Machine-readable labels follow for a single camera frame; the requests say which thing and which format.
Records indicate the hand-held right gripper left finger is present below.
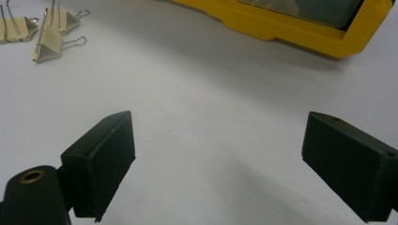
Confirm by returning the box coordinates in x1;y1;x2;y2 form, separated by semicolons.
57;110;137;223

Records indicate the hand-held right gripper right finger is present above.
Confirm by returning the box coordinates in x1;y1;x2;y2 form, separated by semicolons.
301;111;398;223

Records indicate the yellow black drawer organizer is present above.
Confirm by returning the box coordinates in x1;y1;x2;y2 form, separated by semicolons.
170;0;396;60

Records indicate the beige binder clip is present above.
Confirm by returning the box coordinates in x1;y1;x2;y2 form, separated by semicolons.
0;0;40;44
32;8;88;64
43;0;91;35

